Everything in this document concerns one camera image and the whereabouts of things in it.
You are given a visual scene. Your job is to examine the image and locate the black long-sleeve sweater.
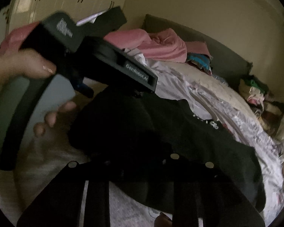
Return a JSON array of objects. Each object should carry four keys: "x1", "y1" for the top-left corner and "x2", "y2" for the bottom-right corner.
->
[{"x1": 68, "y1": 87, "x2": 256, "y2": 211}]

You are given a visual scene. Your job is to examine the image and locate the pile of mixed clothes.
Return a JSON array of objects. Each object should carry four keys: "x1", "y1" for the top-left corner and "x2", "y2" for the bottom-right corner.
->
[{"x1": 238, "y1": 75, "x2": 284, "y2": 135}]

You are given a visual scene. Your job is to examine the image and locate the folded pink and blue clothes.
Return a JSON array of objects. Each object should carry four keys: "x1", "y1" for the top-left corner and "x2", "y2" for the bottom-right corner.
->
[{"x1": 185, "y1": 41, "x2": 213, "y2": 75}]

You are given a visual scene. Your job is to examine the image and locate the person's left hand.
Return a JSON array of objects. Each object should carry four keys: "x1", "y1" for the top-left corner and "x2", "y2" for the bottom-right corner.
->
[{"x1": 0, "y1": 49, "x2": 77, "y2": 138}]

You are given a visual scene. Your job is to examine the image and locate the lilac printed duvet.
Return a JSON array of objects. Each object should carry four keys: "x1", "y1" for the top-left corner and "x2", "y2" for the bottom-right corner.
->
[{"x1": 0, "y1": 49, "x2": 284, "y2": 227}]

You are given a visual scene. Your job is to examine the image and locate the pink comforter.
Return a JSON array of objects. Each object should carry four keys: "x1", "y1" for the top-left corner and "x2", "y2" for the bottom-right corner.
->
[{"x1": 0, "y1": 22, "x2": 187, "y2": 63}]

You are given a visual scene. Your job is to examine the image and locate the beige bed sheet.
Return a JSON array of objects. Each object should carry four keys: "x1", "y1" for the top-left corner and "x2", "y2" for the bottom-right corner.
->
[{"x1": 164, "y1": 61, "x2": 257, "y2": 120}]

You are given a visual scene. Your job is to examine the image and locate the dark grey headboard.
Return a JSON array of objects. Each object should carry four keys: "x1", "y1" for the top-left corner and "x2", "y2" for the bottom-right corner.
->
[{"x1": 141, "y1": 14, "x2": 253, "y2": 79}]

